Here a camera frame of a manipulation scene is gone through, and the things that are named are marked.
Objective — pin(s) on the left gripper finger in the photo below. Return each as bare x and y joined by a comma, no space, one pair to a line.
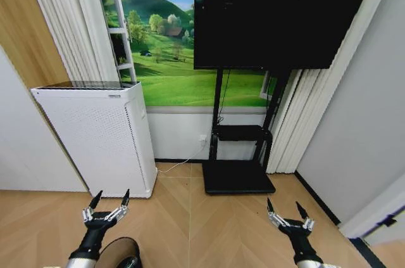
121,209
90,207

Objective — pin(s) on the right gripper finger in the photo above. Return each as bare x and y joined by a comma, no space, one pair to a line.
305,218
274,215

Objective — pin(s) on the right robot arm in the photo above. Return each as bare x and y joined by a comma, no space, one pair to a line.
316,264

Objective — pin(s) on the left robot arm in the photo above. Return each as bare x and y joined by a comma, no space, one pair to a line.
80,263

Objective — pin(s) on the black television stand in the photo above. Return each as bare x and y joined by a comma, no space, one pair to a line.
240,160

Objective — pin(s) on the white air purifier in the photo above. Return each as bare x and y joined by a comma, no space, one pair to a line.
104,135

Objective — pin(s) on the black box on stand shelf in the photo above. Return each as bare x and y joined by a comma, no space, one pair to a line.
240,133

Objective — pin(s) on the white pleated curtain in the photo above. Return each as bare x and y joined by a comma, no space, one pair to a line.
319,97
72,24

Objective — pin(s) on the green landscape window mural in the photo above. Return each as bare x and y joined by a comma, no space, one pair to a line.
158,43

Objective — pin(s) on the black television screen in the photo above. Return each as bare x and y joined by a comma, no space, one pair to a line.
272,14

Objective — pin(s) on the white wall socket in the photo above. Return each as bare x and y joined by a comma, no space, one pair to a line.
203,138

